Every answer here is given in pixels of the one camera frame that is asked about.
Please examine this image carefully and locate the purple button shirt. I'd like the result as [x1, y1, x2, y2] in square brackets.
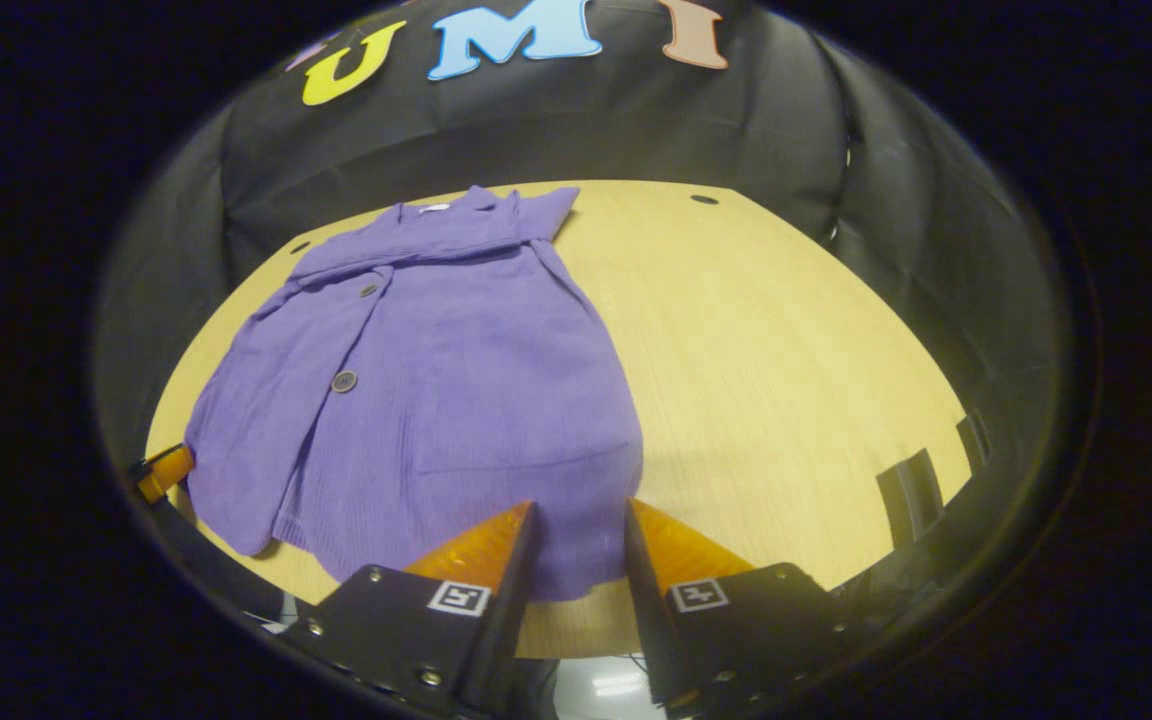
[184, 185, 645, 603]

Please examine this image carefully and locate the black backdrop cloth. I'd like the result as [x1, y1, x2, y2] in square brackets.
[94, 0, 1057, 481]

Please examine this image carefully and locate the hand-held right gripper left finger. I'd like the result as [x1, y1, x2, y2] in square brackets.
[286, 500, 540, 719]

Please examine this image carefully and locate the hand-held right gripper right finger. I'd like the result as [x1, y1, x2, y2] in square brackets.
[624, 498, 849, 713]

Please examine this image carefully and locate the black table edge clamp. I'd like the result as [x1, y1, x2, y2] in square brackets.
[876, 448, 947, 551]

